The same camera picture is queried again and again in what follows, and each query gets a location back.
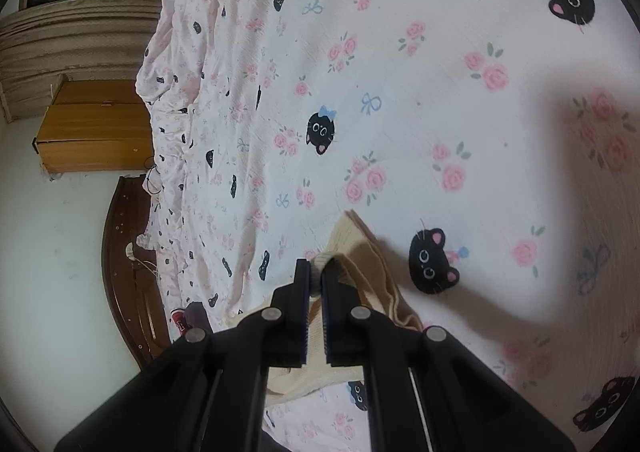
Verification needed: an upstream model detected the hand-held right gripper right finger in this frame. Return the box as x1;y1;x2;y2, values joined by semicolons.
320;265;578;452

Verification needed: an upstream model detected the black cable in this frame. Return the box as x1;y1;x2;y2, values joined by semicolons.
144;156;162;195

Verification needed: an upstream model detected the light wooden cabinet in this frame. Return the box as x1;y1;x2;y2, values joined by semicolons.
31;75;157;174

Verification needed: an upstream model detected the beige knit garment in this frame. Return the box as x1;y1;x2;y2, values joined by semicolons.
222;209;426;405

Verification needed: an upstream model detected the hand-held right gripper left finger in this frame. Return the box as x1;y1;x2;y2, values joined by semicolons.
52;258;313;452

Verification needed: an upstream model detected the cat and flower printed blanket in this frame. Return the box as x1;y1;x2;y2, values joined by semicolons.
135;0;640;452

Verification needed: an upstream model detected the dark wooden headboard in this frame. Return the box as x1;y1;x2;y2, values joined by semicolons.
101;173;173;370

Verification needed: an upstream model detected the dark cloth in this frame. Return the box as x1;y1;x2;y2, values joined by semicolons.
186;301;207;333

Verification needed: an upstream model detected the red garment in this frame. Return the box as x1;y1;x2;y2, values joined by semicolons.
170;309;191;337

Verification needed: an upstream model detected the beige curtain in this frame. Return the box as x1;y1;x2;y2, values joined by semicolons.
0;0;166;123

